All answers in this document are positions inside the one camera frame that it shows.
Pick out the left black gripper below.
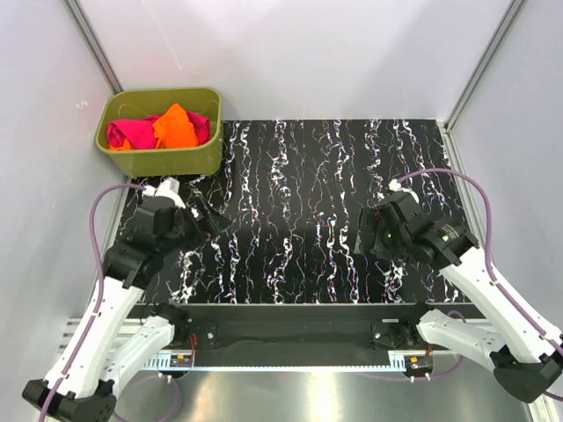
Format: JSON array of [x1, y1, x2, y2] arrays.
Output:
[[160, 193, 232, 254]]

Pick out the orange t shirt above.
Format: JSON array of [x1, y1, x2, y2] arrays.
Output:
[[109, 103, 201, 152]]

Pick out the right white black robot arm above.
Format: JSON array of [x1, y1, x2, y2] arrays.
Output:
[[355, 190, 562, 404]]

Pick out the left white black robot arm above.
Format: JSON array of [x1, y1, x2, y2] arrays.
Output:
[[22, 193, 231, 421]]

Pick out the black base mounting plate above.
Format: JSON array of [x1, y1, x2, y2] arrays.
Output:
[[131, 302, 485, 368]]

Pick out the olive green plastic bin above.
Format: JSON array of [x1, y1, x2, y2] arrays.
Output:
[[95, 87, 223, 178]]

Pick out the magenta pink t shirt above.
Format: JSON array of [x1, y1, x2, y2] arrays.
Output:
[[106, 113, 211, 151]]

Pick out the left orange connector box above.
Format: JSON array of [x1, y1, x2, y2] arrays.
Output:
[[170, 353, 194, 367]]

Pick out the orange connector box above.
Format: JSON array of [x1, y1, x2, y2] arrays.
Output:
[[170, 353, 194, 367], [408, 355, 434, 371]]

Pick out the right orange connector box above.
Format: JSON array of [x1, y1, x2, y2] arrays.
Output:
[[408, 355, 434, 371]]

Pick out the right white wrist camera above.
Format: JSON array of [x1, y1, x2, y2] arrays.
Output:
[[388, 179, 420, 203]]

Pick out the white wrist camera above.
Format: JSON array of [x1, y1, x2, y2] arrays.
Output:
[[143, 177, 186, 209], [388, 179, 420, 203]]

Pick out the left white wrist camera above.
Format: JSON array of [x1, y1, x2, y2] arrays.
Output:
[[143, 177, 186, 209]]

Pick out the aluminium frame rail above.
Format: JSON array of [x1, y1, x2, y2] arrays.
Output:
[[56, 319, 542, 373]]

